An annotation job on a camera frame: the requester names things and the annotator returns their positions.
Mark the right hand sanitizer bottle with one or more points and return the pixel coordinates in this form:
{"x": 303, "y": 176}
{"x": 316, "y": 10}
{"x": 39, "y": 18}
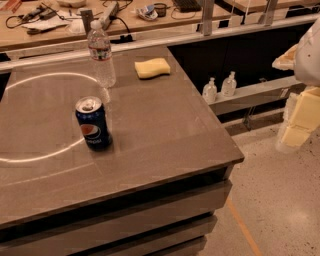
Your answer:
{"x": 229, "y": 85}

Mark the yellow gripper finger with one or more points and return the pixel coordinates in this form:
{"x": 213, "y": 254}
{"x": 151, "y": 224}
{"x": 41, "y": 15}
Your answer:
{"x": 300, "y": 118}
{"x": 286, "y": 60}

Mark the metal rail frame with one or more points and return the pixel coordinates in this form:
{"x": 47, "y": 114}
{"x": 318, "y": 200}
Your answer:
{"x": 175, "y": 27}

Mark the hand sanitizer bottle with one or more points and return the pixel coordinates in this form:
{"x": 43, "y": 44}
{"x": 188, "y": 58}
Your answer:
{"x": 210, "y": 91}
{"x": 229, "y": 85}

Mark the white power strip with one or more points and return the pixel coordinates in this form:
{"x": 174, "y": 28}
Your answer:
{"x": 110, "y": 11}

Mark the blue pepsi can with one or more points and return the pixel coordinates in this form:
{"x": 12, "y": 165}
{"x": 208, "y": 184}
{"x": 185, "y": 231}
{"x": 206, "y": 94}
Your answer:
{"x": 90, "y": 114}

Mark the yellow sponge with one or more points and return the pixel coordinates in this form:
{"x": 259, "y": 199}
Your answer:
{"x": 152, "y": 68}

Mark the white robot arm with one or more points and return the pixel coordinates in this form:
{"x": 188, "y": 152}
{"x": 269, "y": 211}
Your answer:
{"x": 307, "y": 57}

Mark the grey counter cabinet with drawers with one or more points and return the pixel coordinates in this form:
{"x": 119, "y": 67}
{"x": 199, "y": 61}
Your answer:
{"x": 152, "y": 192}

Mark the black tool with cable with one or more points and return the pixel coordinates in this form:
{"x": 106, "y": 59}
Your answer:
{"x": 27, "y": 16}

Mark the clear plastic water bottle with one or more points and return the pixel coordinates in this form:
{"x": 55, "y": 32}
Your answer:
{"x": 100, "y": 52}

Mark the crumpled white wrapper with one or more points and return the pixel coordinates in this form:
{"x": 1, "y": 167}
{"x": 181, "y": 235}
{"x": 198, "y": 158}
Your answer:
{"x": 147, "y": 13}

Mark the left hand sanitizer bottle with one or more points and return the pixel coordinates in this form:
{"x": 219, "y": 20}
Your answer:
{"x": 210, "y": 91}

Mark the black keyboard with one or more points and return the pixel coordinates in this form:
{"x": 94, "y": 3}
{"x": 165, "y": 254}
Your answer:
{"x": 186, "y": 6}

